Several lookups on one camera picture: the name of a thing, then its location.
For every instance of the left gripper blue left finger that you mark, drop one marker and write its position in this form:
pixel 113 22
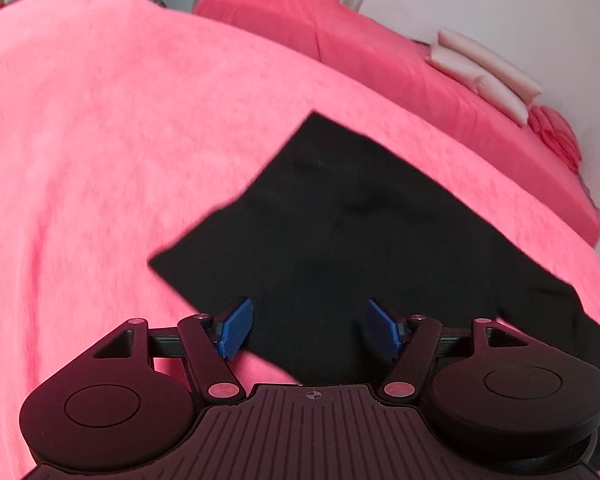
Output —
pixel 232 327

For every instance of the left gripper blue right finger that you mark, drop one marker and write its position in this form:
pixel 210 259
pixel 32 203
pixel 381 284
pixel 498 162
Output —
pixel 384 330

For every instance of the black pants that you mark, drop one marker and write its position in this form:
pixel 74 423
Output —
pixel 336 220

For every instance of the pink blanket near bed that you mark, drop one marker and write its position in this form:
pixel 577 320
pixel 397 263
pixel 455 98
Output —
pixel 122 124

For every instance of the pink blanket bed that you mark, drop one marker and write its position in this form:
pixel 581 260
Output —
pixel 396 68
pixel 122 124

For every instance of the lower pale pink pillow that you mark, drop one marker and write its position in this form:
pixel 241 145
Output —
pixel 480 81

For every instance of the pale pink pillow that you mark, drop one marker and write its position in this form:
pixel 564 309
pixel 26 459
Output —
pixel 513 77
pixel 480 81

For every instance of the folded red blanket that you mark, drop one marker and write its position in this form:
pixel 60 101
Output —
pixel 556 133

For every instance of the upper pale pink pillow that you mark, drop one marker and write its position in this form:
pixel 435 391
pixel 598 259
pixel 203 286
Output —
pixel 513 77

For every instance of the pink blanket far bed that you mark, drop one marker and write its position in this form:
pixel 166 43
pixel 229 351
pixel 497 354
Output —
pixel 396 68

